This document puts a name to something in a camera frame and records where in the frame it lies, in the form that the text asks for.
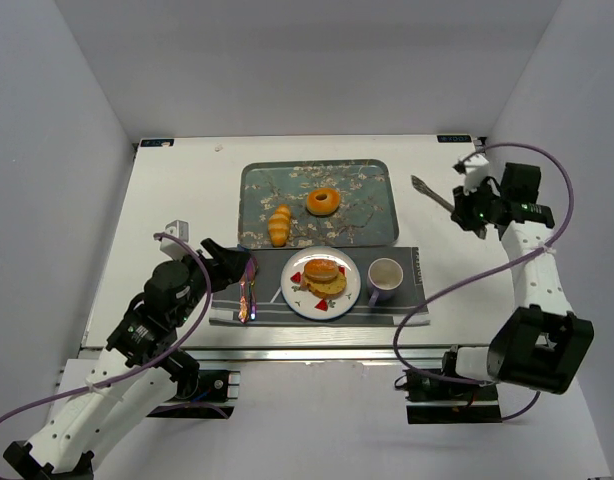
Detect metal serving tongs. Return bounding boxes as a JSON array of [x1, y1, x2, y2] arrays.
[[410, 175, 454, 213]]

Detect round sesame bun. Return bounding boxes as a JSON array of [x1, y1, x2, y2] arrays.
[[304, 258, 340, 283]]

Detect brown bread slice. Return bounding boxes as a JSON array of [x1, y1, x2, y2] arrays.
[[301, 272, 347, 299]]

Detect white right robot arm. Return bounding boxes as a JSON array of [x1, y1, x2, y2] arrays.
[[442, 155, 594, 394]]

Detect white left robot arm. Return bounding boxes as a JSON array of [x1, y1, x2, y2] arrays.
[[3, 233, 251, 479]]

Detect iridescent table knife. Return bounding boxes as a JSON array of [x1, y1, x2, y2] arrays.
[[238, 272, 251, 324], [247, 261, 258, 322]]

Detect grey striped placemat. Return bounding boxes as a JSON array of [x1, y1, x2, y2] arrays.
[[208, 246, 431, 327]]

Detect striped orange croissant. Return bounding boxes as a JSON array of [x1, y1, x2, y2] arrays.
[[268, 204, 291, 247]]

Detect right blue table label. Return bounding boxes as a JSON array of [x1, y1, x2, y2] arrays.
[[436, 134, 472, 143]]

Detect blue table label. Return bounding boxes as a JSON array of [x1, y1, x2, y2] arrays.
[[436, 134, 472, 143], [139, 138, 174, 148]]

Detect watermelon pattern white plate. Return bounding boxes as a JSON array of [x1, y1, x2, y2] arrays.
[[280, 247, 362, 322]]

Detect floral grey serving tray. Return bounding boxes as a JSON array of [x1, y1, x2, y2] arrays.
[[238, 159, 399, 249]]

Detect purple ceramic mug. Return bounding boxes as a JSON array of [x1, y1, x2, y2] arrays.
[[367, 258, 404, 308]]

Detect left blue table label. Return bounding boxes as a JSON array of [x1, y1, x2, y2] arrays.
[[139, 138, 174, 148]]

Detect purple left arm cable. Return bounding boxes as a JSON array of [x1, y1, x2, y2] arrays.
[[0, 232, 213, 476]]

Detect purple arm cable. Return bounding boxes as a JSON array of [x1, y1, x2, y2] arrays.
[[0, 232, 213, 476], [392, 143, 576, 421]]

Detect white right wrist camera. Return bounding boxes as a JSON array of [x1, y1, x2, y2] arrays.
[[453, 152, 490, 195]]

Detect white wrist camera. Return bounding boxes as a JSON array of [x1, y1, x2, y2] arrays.
[[453, 152, 490, 195], [159, 220, 189, 260]]

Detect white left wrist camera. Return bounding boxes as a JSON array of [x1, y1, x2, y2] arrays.
[[159, 220, 189, 260]]

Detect orange ring donut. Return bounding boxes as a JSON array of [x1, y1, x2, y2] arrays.
[[305, 188, 340, 216]]

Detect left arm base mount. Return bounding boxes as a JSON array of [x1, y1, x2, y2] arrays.
[[147, 350, 241, 419]]

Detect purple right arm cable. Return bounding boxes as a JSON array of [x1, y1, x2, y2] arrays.
[[392, 143, 576, 421]]

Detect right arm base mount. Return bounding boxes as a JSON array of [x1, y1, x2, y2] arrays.
[[394, 345, 502, 425]]

